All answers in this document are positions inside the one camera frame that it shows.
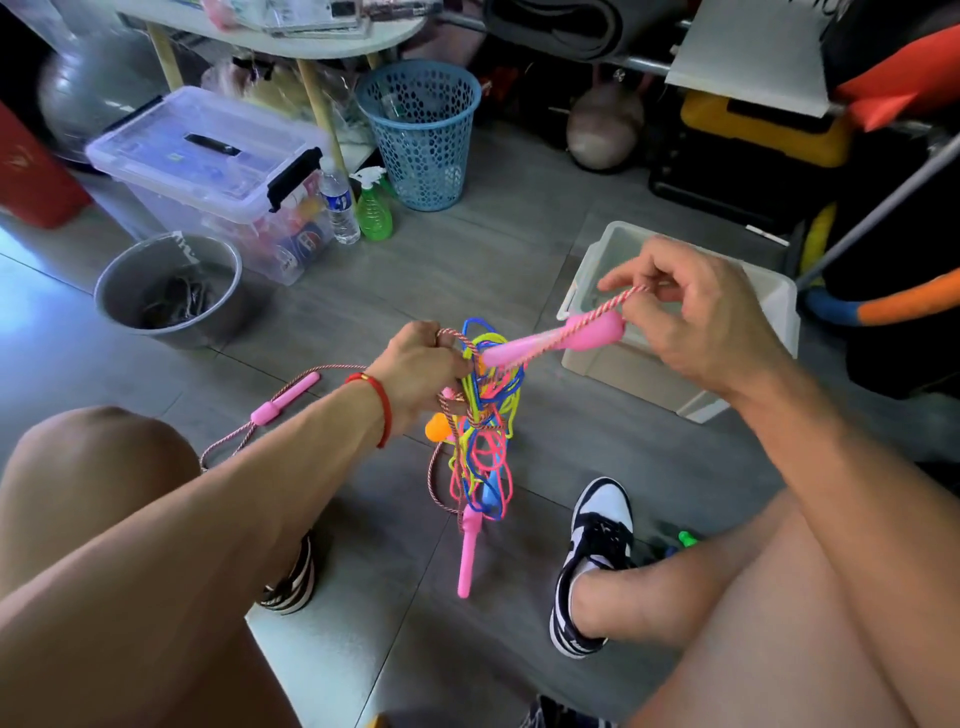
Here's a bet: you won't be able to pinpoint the person's left hand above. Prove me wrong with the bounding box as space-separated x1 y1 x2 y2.
364 319 470 440

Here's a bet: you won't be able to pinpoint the person's right hand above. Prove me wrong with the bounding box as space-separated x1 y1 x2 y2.
597 235 794 404

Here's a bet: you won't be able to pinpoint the yellow rope orange handles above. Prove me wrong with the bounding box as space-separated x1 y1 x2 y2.
424 319 530 482

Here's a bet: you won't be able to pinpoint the white plastic bin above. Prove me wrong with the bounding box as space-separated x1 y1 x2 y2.
556 220 801 425

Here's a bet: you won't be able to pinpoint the pink thick handled jump rope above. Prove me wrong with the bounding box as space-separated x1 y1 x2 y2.
199 277 654 470

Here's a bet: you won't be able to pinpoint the person's left forearm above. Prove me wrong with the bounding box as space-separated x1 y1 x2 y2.
0 382 389 728

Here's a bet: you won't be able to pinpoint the person's right forearm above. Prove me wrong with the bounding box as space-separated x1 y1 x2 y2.
735 360 960 728

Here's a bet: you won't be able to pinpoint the person's right leg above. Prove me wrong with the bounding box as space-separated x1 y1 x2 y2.
570 487 932 728

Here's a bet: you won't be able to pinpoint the person's leg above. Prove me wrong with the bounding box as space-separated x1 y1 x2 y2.
0 405 317 728
570 487 932 728

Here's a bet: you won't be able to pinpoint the person's left leg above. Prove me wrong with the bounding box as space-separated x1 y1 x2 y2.
0 405 317 728

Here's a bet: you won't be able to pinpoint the green spray bottle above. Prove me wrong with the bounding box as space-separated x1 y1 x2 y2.
352 165 398 243

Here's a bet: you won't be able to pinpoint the small plastic water bottle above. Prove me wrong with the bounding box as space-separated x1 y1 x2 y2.
319 168 363 248

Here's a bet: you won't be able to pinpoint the multicoloured hula hoop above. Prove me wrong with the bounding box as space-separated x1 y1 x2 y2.
802 202 960 329

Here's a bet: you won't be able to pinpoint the yellow black case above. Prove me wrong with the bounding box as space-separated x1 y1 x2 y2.
679 90 857 170

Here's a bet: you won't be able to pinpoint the white metal pole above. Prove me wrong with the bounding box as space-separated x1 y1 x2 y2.
795 132 960 290

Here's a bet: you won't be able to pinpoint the black white right shoe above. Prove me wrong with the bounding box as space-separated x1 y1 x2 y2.
547 475 636 660

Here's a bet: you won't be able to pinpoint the black white shoe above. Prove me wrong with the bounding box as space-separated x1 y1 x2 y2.
255 532 318 615
547 475 636 660

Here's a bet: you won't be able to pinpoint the brown ball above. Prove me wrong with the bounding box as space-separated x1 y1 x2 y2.
565 79 647 173

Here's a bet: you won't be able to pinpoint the blue mesh plastic basket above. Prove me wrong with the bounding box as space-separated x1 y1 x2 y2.
355 58 483 213

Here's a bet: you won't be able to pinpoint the black white left shoe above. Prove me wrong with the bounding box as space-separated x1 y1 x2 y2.
255 532 318 615

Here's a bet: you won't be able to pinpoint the grey flat board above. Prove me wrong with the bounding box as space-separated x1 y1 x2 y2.
664 0 834 119

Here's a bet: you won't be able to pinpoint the black red inflatable toy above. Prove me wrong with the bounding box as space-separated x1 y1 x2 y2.
825 0 960 134

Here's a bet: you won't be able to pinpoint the grey metal basin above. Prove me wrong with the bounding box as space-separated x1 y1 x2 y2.
93 231 245 351

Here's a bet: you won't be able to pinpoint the grey folded mat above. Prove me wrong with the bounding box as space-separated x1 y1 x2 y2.
480 0 699 65

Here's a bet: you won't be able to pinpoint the clear bin with black latches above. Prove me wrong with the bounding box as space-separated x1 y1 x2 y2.
85 85 324 287

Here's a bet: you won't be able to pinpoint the clear plastic bag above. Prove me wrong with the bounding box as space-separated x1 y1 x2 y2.
360 0 444 24

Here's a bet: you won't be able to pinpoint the navy patterned shorts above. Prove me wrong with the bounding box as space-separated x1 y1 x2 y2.
517 693 617 728

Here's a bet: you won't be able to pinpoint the grey exercise ball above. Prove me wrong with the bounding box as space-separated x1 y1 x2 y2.
37 33 167 152

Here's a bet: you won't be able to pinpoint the white round table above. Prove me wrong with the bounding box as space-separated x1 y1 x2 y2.
112 0 429 167

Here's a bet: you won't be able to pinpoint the red bag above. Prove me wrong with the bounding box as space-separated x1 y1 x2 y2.
0 102 92 231

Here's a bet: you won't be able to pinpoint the red string bracelet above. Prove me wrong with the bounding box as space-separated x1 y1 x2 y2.
345 372 395 450

